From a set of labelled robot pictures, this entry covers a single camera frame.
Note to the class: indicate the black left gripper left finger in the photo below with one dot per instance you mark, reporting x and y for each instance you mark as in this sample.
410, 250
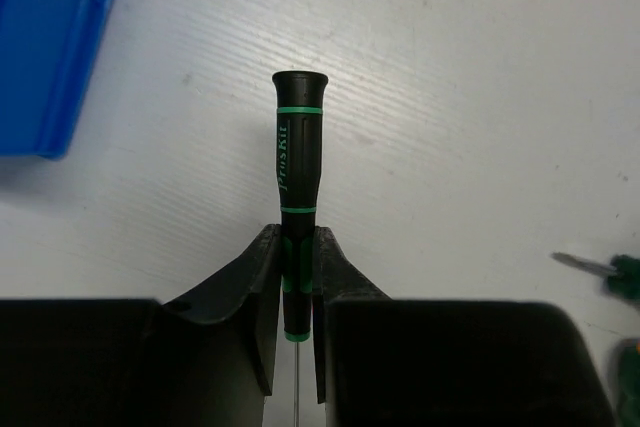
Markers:
205, 358

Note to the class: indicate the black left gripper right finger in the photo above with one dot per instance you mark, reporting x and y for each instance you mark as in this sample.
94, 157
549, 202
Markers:
386, 362

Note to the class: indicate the green stubby flathead screwdriver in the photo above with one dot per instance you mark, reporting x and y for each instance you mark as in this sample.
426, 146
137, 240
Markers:
620, 274

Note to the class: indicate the black green precision screwdriver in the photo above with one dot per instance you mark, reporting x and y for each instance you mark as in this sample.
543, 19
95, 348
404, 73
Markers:
299, 119

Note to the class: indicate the blue plastic compartment tray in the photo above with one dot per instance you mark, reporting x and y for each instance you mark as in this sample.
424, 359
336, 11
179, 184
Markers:
48, 49

